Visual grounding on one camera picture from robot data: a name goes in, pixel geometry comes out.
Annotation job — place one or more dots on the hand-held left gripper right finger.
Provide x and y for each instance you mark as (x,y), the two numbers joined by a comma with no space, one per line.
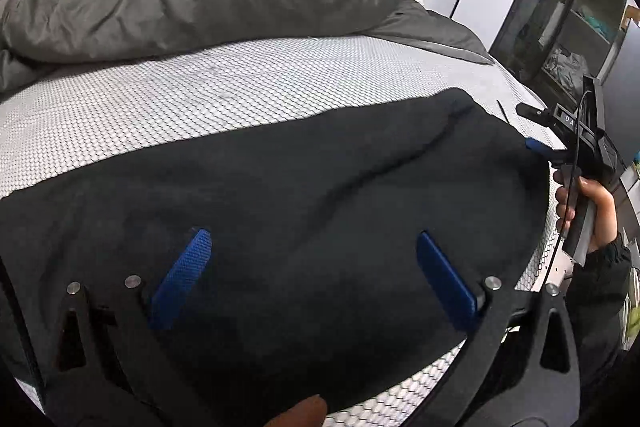
(445,277)

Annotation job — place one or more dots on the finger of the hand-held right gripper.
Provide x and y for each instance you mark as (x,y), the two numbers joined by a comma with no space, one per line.
(542,149)
(530,111)

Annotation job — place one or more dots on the dark open wardrobe shelf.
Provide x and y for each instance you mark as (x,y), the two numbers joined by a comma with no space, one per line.
(565,7)

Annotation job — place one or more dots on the honeycomb pattern mattress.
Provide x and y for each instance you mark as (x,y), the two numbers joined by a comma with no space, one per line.
(200,87)

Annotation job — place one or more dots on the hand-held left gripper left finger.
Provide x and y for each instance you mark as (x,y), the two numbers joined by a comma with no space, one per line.
(180,277)

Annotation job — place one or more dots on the black pants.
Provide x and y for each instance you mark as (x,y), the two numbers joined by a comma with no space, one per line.
(300,207)

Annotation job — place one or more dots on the grey crumpled clothes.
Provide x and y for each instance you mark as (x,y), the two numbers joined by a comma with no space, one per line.
(565,67)

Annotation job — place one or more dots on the person's right forearm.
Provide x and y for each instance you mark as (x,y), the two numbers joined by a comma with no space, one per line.
(600,297)

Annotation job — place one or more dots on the person's right hand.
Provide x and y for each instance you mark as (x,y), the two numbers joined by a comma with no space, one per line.
(602,217)

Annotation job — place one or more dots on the teal folded cloth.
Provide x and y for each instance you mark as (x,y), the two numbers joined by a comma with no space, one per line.
(597,25)

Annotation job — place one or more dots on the person's left hand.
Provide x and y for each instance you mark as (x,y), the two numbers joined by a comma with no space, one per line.
(300,412)

